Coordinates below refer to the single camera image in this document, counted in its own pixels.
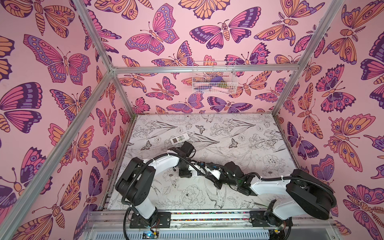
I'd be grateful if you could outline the long white remote control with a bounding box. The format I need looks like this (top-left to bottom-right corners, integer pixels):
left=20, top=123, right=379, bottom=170
left=188, top=162, right=211, bottom=177

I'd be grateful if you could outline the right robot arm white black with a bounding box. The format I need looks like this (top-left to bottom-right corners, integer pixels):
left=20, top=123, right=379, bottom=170
left=206, top=162, right=337, bottom=226

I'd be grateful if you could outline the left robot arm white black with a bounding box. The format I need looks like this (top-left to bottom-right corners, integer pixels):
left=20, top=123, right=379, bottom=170
left=115, top=142, right=195, bottom=225

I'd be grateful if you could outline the small white remote control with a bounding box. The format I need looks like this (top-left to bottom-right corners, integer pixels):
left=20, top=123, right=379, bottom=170
left=170, top=133, right=190, bottom=145

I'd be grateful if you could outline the green circuit board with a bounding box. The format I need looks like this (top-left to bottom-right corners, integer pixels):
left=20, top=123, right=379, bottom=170
left=142, top=231, right=159, bottom=240

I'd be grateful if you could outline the purple item in basket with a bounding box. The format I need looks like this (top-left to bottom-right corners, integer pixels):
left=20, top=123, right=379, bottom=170
left=210, top=76, right=226, bottom=84

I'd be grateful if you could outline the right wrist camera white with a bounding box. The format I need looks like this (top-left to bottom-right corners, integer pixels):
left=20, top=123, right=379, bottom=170
left=207, top=169, right=222, bottom=180

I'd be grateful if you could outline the white wire basket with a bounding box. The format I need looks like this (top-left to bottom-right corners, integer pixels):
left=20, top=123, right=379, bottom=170
left=191, top=64, right=238, bottom=95

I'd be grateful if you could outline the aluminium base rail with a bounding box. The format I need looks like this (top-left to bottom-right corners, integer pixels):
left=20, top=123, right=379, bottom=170
left=81, top=209, right=345, bottom=240

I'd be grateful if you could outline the aluminium cage frame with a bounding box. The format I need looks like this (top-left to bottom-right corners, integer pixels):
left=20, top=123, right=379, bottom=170
left=0, top=0, right=344, bottom=240

